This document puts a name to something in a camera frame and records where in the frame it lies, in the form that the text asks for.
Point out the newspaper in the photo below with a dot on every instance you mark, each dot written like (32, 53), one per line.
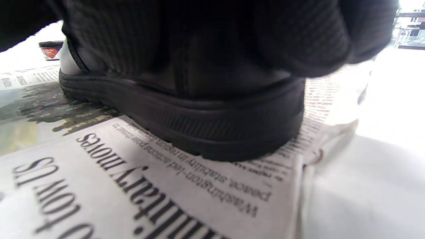
(99, 186)

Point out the person's right hand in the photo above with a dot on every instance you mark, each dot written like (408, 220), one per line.
(232, 30)

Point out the metal rack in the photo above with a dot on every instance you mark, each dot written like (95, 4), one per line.
(410, 30)

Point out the black leather shoe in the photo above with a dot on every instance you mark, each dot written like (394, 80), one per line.
(199, 119)

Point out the black shoe polish jar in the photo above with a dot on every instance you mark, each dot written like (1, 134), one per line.
(50, 51)

